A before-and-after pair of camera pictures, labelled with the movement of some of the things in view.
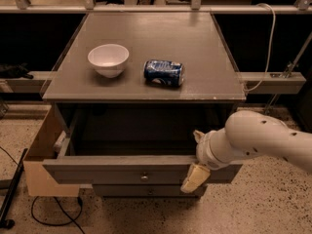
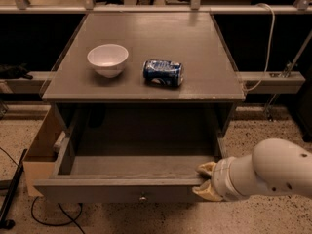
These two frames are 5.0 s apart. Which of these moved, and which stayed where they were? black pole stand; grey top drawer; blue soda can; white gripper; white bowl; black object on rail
Moved: white gripper; grey top drawer
Stayed: black pole stand; black object on rail; white bowl; blue soda can
